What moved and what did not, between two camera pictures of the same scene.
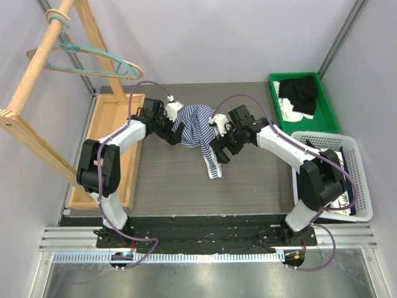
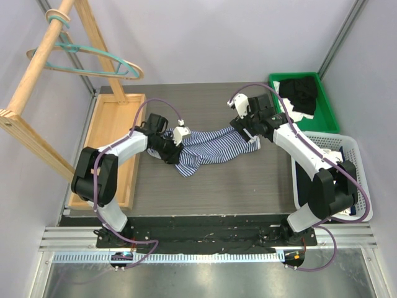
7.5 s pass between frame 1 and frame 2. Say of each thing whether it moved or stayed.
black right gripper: moved
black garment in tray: stayed
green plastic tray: stayed
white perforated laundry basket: stayed
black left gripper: moved
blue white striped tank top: moved
